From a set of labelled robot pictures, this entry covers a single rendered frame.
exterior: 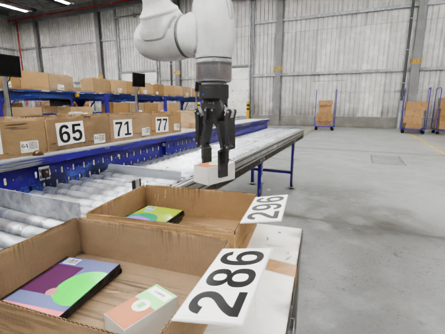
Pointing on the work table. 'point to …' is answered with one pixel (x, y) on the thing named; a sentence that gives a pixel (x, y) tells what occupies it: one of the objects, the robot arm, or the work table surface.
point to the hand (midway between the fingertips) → (214, 163)
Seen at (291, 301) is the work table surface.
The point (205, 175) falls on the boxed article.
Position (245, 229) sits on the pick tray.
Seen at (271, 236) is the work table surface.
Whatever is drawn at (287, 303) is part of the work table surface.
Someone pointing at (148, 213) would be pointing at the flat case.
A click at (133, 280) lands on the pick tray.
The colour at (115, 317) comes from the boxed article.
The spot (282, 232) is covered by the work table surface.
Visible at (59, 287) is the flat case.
